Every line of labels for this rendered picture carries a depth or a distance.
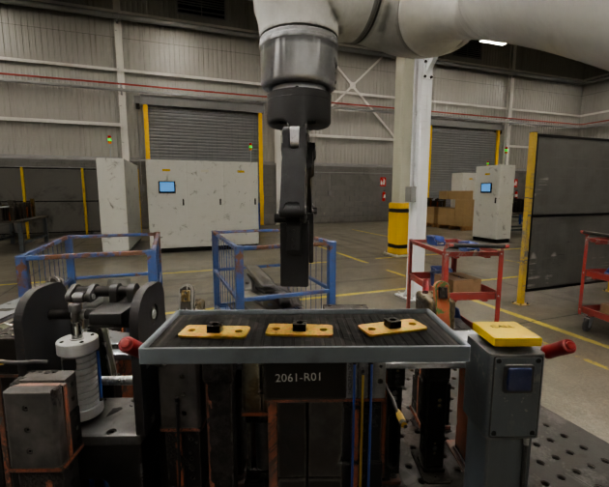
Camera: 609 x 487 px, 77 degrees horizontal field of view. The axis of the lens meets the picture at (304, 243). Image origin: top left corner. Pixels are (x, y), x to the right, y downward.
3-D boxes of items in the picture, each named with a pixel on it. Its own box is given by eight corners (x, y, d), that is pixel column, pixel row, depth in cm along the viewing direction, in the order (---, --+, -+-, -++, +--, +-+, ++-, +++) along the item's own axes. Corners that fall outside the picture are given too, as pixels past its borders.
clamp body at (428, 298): (436, 405, 115) (443, 287, 110) (457, 436, 100) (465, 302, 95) (401, 405, 114) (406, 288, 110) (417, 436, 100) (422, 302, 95)
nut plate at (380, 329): (412, 320, 52) (412, 311, 52) (428, 329, 49) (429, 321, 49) (356, 327, 50) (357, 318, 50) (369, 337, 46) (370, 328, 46)
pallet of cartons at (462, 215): (479, 229, 1331) (481, 190, 1313) (462, 230, 1299) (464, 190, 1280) (453, 226, 1440) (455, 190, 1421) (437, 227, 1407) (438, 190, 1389)
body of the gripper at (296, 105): (331, 82, 40) (331, 171, 41) (331, 100, 49) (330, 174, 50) (261, 83, 41) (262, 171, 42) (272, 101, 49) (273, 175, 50)
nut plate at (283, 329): (333, 327, 50) (333, 318, 50) (333, 337, 46) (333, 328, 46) (269, 325, 50) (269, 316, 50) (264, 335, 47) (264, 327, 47)
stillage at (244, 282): (214, 322, 392) (211, 230, 380) (287, 312, 422) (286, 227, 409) (238, 372, 282) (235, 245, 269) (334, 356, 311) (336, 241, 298)
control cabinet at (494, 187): (471, 240, 1056) (476, 149, 1023) (485, 239, 1076) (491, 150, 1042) (494, 243, 983) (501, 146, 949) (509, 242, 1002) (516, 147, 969)
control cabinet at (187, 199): (150, 253, 817) (144, 136, 784) (151, 250, 867) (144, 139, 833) (259, 247, 903) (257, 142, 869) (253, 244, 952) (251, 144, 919)
